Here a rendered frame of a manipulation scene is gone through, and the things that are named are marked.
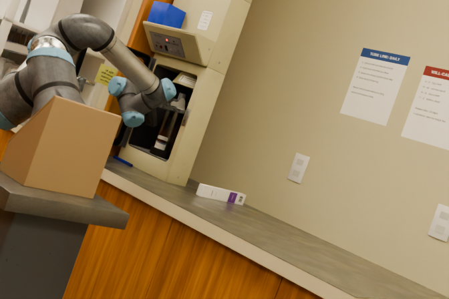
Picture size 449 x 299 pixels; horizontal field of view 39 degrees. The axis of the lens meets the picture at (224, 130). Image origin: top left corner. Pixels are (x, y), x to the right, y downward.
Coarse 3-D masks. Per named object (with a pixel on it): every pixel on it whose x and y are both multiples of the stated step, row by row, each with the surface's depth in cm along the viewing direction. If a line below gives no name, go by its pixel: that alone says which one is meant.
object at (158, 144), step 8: (168, 104) 253; (168, 112) 252; (176, 112) 251; (168, 120) 252; (176, 120) 252; (160, 128) 253; (168, 128) 251; (176, 128) 252; (160, 136) 252; (168, 136) 252; (176, 136) 253; (152, 144) 256; (160, 144) 252; (168, 144) 252
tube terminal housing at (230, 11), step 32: (192, 0) 256; (224, 0) 244; (224, 32) 244; (160, 64) 260; (192, 64) 248; (224, 64) 249; (192, 96) 244; (192, 128) 245; (128, 160) 259; (160, 160) 247; (192, 160) 250
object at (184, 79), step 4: (180, 72) 258; (184, 72) 254; (180, 76) 254; (184, 76) 253; (188, 76) 252; (192, 76) 252; (196, 76) 252; (176, 80) 254; (180, 80) 252; (184, 80) 252; (188, 80) 251; (192, 80) 251; (196, 80) 252; (180, 84) 252; (184, 84) 251; (188, 84) 251; (192, 84) 251; (188, 88) 267; (192, 88) 250
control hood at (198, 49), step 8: (144, 24) 254; (152, 24) 251; (160, 32) 249; (168, 32) 245; (176, 32) 241; (184, 32) 238; (192, 32) 235; (184, 40) 240; (192, 40) 237; (200, 40) 236; (208, 40) 239; (152, 48) 260; (184, 48) 243; (192, 48) 239; (200, 48) 237; (208, 48) 240; (176, 56) 250; (192, 56) 242; (200, 56) 239; (208, 56) 241; (200, 64) 242
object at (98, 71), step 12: (132, 48) 256; (84, 60) 244; (96, 60) 247; (84, 72) 245; (96, 72) 248; (108, 72) 251; (120, 72) 255; (96, 84) 250; (84, 96) 248; (96, 96) 251; (108, 96) 254; (108, 108) 255
